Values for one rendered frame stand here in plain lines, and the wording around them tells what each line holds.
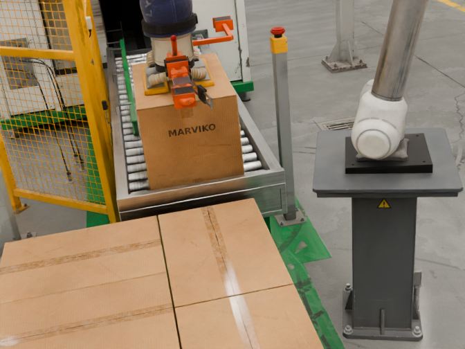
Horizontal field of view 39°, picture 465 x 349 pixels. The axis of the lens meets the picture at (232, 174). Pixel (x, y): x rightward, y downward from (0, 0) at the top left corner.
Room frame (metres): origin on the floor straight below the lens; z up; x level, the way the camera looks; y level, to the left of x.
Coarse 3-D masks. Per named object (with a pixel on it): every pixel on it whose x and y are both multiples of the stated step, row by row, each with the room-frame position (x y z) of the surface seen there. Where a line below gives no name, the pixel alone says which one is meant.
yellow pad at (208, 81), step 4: (196, 60) 2.77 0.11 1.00; (200, 60) 2.83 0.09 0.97; (204, 60) 2.84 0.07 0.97; (208, 68) 2.74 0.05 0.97; (208, 72) 2.67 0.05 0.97; (208, 76) 2.60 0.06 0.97; (192, 80) 2.58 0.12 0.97; (196, 80) 2.57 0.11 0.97; (200, 80) 2.56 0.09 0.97; (204, 80) 2.57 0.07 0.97; (208, 80) 2.56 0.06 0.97; (212, 80) 2.56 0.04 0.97; (204, 84) 2.54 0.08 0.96; (208, 84) 2.54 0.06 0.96; (212, 84) 2.55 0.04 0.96; (196, 88) 2.54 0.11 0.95
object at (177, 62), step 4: (176, 56) 2.49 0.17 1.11; (180, 56) 2.49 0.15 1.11; (184, 56) 2.49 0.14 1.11; (164, 60) 2.46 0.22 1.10; (168, 60) 2.48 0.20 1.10; (172, 60) 2.48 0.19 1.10; (176, 60) 2.47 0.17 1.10; (180, 60) 2.47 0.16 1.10; (184, 60) 2.46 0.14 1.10; (188, 60) 2.43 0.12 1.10; (168, 64) 2.41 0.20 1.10; (172, 64) 2.41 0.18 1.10; (176, 64) 2.41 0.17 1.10; (180, 64) 2.41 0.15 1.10; (184, 64) 2.41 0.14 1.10; (188, 64) 2.42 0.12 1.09; (168, 68) 2.41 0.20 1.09; (176, 68) 2.41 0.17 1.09; (180, 68) 2.41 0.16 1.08; (188, 68) 2.41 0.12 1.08; (168, 72) 2.40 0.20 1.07; (188, 72) 2.41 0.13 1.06; (168, 76) 2.41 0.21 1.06
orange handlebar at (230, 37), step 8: (224, 24) 2.97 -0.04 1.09; (192, 40) 2.76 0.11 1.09; (200, 40) 2.75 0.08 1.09; (208, 40) 2.75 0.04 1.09; (216, 40) 2.75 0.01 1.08; (224, 40) 2.76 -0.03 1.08; (168, 56) 2.57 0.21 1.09; (176, 72) 2.33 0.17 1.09; (184, 72) 2.32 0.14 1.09; (184, 104) 2.04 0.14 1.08
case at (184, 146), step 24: (216, 72) 2.72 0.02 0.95; (144, 96) 2.51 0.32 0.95; (168, 96) 2.48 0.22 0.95; (216, 96) 2.42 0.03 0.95; (144, 120) 2.38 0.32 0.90; (168, 120) 2.39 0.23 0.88; (192, 120) 2.40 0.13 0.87; (216, 120) 2.41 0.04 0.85; (144, 144) 2.38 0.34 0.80; (168, 144) 2.39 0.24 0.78; (192, 144) 2.40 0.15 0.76; (216, 144) 2.41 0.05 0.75; (240, 144) 2.42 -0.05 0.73; (168, 168) 2.38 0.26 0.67; (192, 168) 2.40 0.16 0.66; (216, 168) 2.41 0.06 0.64; (240, 168) 2.42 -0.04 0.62
